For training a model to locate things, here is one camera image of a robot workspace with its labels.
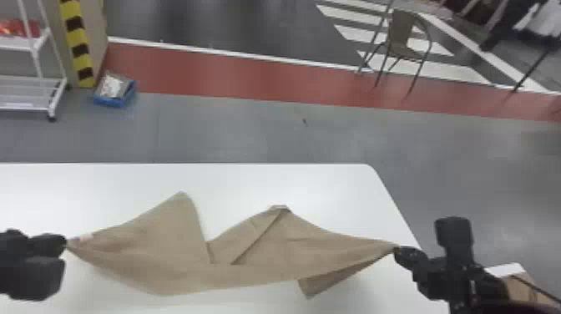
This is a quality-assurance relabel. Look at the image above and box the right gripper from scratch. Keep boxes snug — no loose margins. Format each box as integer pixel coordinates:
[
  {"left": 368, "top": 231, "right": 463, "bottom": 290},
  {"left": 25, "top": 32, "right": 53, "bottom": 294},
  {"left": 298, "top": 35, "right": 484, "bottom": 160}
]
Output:
[{"left": 392, "top": 246, "right": 473, "bottom": 305}]

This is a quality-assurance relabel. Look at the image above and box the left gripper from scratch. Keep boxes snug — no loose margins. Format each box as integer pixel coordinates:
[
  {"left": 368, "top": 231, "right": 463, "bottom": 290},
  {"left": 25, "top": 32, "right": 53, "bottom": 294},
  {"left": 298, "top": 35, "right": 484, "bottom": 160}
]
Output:
[{"left": 0, "top": 228, "right": 68, "bottom": 265}]

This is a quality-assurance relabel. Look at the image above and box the beige towel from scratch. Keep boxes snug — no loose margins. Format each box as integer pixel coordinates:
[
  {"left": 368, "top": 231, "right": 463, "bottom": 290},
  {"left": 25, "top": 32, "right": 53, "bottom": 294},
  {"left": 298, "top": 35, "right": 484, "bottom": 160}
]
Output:
[{"left": 66, "top": 191, "right": 400, "bottom": 299}]

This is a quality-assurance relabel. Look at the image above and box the cardboard box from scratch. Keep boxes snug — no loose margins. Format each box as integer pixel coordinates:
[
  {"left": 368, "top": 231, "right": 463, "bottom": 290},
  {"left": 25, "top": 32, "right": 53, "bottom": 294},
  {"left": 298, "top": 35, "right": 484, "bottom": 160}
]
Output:
[{"left": 503, "top": 272, "right": 561, "bottom": 309}]

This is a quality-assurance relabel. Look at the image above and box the blue basket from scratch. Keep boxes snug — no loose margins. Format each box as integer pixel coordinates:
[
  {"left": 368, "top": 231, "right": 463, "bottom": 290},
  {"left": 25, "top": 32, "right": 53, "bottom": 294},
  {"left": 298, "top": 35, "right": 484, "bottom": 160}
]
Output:
[{"left": 92, "top": 71, "right": 139, "bottom": 109}]

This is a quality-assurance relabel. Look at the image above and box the beige chair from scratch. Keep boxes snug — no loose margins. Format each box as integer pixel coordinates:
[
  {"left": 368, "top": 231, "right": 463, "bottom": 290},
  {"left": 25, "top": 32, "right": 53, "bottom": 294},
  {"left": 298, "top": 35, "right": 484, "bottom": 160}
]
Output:
[{"left": 356, "top": 0, "right": 436, "bottom": 99}]

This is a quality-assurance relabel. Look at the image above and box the red snack packet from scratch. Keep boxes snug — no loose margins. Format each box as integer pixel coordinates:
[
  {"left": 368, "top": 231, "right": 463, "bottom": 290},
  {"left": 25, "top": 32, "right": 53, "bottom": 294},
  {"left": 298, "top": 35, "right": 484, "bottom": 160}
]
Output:
[{"left": 0, "top": 18, "right": 42, "bottom": 38}]

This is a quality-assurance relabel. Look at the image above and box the person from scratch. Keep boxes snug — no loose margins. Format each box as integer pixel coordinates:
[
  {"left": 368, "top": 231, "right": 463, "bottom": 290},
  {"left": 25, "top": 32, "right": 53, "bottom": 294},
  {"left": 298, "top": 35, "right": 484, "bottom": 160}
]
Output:
[{"left": 478, "top": 0, "right": 551, "bottom": 53}]

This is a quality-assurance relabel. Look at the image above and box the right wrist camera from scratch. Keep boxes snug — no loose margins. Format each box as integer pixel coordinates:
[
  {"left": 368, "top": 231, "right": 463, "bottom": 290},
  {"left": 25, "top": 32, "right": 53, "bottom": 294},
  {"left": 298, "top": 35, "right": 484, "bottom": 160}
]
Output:
[{"left": 433, "top": 216, "right": 476, "bottom": 266}]

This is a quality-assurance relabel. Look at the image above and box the white wire rack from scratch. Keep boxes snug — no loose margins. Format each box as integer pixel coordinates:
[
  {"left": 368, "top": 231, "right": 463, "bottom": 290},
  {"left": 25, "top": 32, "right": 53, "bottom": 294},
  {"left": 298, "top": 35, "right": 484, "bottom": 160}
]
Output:
[{"left": 0, "top": 0, "right": 69, "bottom": 123}]

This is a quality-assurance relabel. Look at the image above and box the yellow black striped post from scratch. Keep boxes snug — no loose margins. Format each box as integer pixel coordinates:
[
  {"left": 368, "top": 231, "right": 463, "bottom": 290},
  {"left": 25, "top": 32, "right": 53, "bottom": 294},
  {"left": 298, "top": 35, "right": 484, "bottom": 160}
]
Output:
[{"left": 58, "top": 0, "right": 98, "bottom": 89}]

